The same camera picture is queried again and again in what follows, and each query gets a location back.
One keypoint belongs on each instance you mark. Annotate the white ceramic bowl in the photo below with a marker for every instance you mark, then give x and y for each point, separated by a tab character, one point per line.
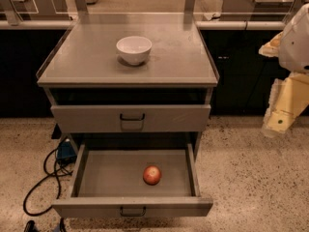
134	49

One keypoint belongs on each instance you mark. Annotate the steel background table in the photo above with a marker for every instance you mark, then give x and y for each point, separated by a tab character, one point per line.
259	10

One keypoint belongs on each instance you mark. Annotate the blue power box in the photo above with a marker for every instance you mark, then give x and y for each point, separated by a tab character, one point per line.
65	152

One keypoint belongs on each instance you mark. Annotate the black drawer handle upper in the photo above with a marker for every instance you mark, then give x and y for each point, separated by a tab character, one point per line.
132	118

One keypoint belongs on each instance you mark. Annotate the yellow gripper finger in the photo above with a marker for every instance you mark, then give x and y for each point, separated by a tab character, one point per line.
271	48
287	100

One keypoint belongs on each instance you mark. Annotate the black drawer handle lower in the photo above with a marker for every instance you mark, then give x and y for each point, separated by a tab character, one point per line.
132	212

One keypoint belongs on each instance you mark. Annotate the grey drawer cabinet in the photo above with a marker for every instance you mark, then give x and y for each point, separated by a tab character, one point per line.
88	70

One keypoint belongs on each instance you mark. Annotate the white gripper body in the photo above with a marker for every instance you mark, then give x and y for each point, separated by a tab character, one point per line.
295	45

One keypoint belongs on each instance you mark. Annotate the open grey lower drawer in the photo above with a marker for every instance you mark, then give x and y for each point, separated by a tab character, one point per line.
103	181

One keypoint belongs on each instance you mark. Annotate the white horizontal rail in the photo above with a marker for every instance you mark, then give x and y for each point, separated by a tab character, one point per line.
203	25

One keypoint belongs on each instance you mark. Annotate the black drawer handle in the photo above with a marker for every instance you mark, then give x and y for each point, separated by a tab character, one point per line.
132	118
132	212

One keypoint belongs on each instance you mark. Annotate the closed grey upper drawer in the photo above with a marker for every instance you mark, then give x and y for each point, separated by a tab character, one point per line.
106	118

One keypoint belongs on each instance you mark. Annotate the red apple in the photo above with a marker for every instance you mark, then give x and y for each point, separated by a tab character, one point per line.
151	175

